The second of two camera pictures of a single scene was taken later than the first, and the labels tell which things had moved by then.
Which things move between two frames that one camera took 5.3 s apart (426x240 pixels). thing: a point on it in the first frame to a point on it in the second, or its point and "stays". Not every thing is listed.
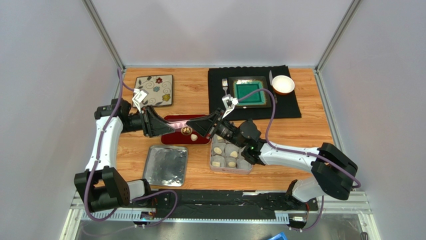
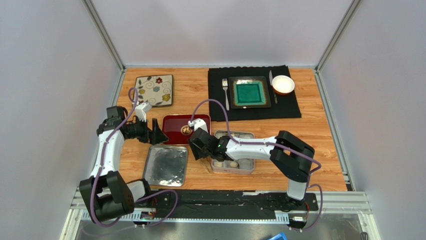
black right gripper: x=217 y=122 to x=199 y=145
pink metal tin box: x=226 y=157 stays
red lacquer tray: x=187 y=135 stays
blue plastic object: x=281 y=236 stays
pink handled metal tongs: x=178 y=124 to x=207 y=162
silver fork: x=225 y=84 stays
